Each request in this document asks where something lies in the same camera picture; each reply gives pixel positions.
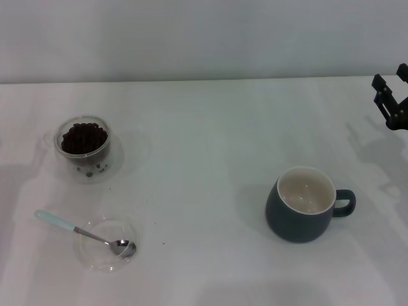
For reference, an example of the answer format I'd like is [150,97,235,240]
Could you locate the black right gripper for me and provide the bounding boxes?
[371,62,408,131]

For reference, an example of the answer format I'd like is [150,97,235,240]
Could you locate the dark green ceramic mug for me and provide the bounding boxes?
[265,165,357,245]

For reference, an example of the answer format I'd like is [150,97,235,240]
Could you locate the blue handled metal spoon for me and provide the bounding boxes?
[34,209,137,259]

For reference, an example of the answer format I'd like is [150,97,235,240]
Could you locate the clear glass saucer with beans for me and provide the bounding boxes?
[54,133,124,186]

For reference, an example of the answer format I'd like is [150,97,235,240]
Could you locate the coffee beans pile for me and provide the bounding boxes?
[61,122,108,155]

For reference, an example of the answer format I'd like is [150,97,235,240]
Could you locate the empty clear glass saucer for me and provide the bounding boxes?
[73,216,143,273]

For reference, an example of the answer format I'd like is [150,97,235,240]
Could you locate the clear glass cup with handle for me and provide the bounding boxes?
[43,116,113,169]

